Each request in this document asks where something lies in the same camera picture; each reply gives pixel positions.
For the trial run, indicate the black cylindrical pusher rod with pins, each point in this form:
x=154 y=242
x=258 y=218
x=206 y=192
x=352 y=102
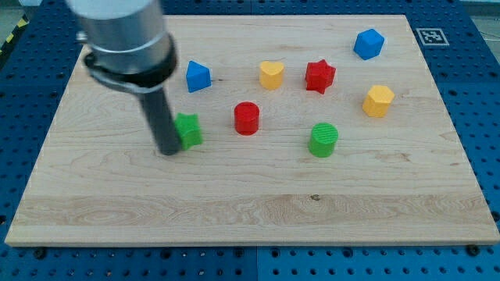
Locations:
x=157 y=112

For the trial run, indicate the green star block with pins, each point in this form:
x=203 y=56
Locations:
x=189 y=130

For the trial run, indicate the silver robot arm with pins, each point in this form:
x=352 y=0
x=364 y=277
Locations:
x=131 y=51

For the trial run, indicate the red star block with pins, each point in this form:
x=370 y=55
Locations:
x=319 y=76

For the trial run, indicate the blue triangle block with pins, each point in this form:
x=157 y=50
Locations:
x=197 y=76

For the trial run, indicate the red cylinder block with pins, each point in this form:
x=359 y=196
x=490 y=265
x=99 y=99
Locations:
x=246 y=118

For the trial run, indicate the yellow heart block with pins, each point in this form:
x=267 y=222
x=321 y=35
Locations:
x=271 y=74

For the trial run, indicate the wooden board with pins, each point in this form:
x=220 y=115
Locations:
x=403 y=179

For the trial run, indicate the green cylinder block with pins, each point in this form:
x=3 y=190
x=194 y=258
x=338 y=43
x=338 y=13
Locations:
x=323 y=139

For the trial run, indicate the yellow hexagon block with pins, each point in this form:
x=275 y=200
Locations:
x=378 y=101

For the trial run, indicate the blue hexagon block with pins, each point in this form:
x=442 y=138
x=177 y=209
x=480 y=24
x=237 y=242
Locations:
x=368 y=44

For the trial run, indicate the white fiducial marker tag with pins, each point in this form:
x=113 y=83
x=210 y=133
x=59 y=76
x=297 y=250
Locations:
x=432 y=37

